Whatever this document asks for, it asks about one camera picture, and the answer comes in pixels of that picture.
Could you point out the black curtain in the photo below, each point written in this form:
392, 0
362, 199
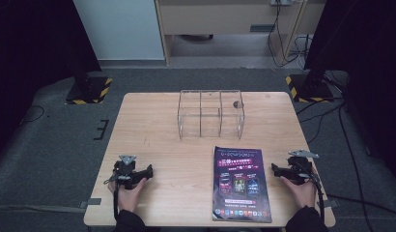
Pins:
370, 64
32, 48

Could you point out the light wooden desk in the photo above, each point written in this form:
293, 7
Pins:
218, 17

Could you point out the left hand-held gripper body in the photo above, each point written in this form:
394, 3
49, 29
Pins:
125, 174

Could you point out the black stand base striped edge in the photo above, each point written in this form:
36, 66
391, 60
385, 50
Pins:
90, 92
310, 90

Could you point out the person's right hand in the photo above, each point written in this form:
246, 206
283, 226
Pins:
302, 193

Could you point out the grey tape strip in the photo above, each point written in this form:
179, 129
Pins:
331, 203
91, 202

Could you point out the clear acrylic file rack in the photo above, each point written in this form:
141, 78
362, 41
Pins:
210, 114

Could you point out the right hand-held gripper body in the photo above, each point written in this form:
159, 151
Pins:
299, 169

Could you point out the white panel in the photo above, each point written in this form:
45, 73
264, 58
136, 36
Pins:
122, 29

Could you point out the white power strip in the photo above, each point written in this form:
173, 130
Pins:
280, 2

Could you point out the person's left hand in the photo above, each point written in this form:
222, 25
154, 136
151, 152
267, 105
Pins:
128, 198

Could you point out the purple magazine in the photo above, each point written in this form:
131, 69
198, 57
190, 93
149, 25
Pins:
241, 183

